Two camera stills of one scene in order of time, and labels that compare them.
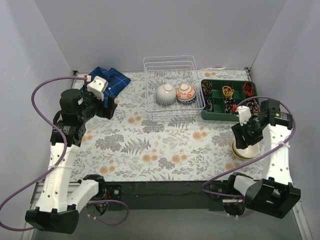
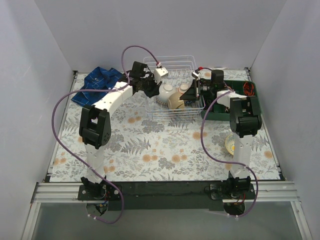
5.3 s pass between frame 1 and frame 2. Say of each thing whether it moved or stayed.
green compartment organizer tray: stayed
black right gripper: moved
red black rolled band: stayed
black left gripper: moved
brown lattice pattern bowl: stayed
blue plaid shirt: stayed
